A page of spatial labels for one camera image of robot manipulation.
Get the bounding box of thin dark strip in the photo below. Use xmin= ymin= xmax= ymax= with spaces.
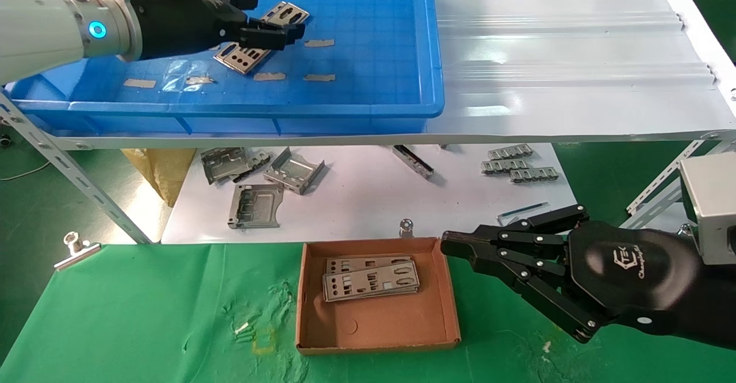
xmin=497 ymin=201 xmax=550 ymax=227

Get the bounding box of grey folded metal bracket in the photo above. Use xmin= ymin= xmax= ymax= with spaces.
xmin=200 ymin=147 xmax=254 ymax=186

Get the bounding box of thin white cable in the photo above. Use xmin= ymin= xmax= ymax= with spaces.
xmin=0 ymin=162 xmax=52 ymax=181

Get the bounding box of small ridged metal strip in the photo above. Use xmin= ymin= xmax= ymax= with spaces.
xmin=481 ymin=159 xmax=530 ymax=175
xmin=509 ymin=167 xmax=560 ymax=183
xmin=488 ymin=144 xmax=534 ymax=160

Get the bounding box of grey perforated angle bar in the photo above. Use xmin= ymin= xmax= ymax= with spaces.
xmin=620 ymin=182 xmax=688 ymax=229
xmin=626 ymin=140 xmax=719 ymax=216

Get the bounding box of white corrugated shelf sheet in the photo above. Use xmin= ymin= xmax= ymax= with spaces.
xmin=40 ymin=0 xmax=736 ymax=151

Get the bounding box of grey U-shaped metal bracket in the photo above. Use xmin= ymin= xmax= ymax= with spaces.
xmin=263 ymin=147 xmax=326 ymax=196

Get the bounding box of brown cardboard box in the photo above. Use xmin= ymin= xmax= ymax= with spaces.
xmin=295 ymin=237 xmax=462 ymax=355

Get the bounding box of green cloth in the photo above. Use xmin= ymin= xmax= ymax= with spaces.
xmin=0 ymin=236 xmax=736 ymax=383

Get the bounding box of clear plastic film patch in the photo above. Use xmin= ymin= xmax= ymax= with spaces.
xmin=161 ymin=61 xmax=203 ymax=93

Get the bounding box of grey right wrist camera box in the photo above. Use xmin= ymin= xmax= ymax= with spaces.
xmin=678 ymin=152 xmax=736 ymax=266

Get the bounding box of grey perforated shelf leg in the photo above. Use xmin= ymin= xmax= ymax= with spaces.
xmin=0 ymin=93 xmax=152 ymax=244

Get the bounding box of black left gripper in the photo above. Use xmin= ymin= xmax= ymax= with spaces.
xmin=130 ymin=0 xmax=306 ymax=62

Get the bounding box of small ridged metal part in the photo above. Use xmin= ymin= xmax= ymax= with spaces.
xmin=244 ymin=150 xmax=273 ymax=172

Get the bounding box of blue plastic tray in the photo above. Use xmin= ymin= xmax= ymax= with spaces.
xmin=5 ymin=0 xmax=444 ymax=136

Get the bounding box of yellow plastic bag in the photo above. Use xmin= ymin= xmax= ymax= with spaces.
xmin=121 ymin=148 xmax=197 ymax=206

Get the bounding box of narrow metal rail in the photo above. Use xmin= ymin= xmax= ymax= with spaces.
xmin=392 ymin=145 xmax=434 ymax=180

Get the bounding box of flat grey stamped metal plate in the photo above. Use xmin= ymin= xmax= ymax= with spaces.
xmin=228 ymin=184 xmax=285 ymax=229

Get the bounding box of white board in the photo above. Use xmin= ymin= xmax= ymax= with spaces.
xmin=161 ymin=143 xmax=573 ymax=244

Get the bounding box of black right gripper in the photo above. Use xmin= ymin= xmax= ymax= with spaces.
xmin=442 ymin=204 xmax=736 ymax=351

